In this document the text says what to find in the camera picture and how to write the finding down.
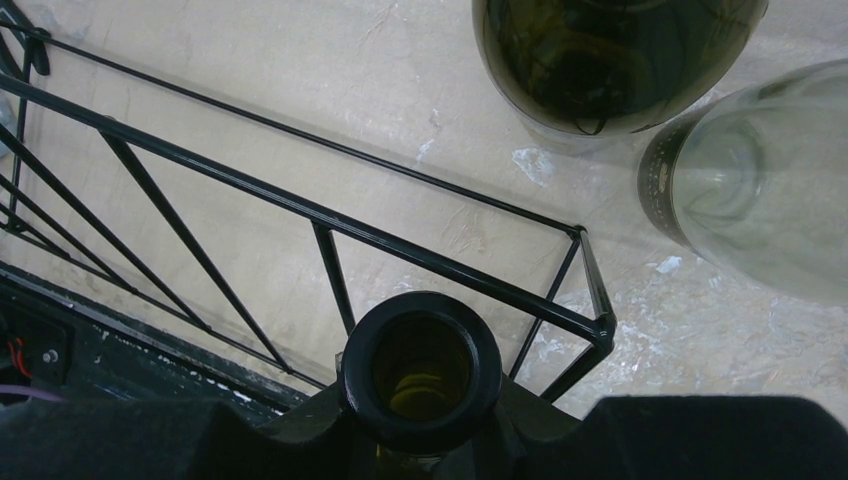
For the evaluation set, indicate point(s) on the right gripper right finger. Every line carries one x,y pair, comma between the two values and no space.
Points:
677,437

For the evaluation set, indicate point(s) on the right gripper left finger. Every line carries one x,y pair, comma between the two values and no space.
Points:
170,439

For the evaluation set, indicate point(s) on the black wire wine rack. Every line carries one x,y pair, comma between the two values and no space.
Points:
397,79

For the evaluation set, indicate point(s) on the clear bottle black label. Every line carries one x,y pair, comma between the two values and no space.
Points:
757,182

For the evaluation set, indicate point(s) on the dark green wine bottle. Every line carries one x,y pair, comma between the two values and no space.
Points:
419,378

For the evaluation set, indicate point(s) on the green bottle white label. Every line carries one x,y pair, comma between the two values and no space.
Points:
579,73

